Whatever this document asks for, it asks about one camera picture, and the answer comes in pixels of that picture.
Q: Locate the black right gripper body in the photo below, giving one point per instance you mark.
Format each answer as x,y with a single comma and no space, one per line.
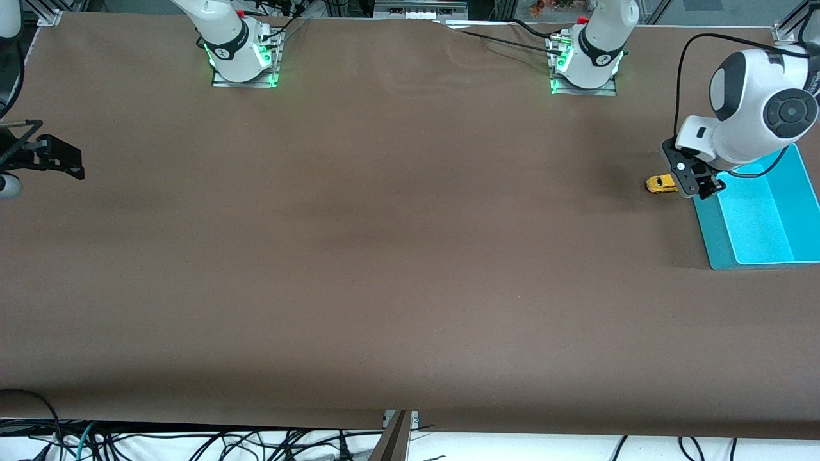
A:
29,155

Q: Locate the yellow beetle toy car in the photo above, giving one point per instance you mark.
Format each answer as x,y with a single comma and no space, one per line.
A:
660,184

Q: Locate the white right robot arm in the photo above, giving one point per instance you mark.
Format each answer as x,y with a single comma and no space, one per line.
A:
230,38

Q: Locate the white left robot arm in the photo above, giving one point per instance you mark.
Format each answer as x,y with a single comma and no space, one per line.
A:
743,128

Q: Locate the teal plastic bin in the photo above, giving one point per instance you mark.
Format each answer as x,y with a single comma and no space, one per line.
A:
762,224

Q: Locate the brown table cover sheet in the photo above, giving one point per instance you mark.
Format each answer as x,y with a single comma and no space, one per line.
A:
384,256

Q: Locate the aluminium frame corner bracket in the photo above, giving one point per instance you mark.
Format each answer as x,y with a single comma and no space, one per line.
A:
784,33
50,17

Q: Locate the aluminium profile post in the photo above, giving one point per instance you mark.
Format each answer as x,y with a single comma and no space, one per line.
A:
394,442

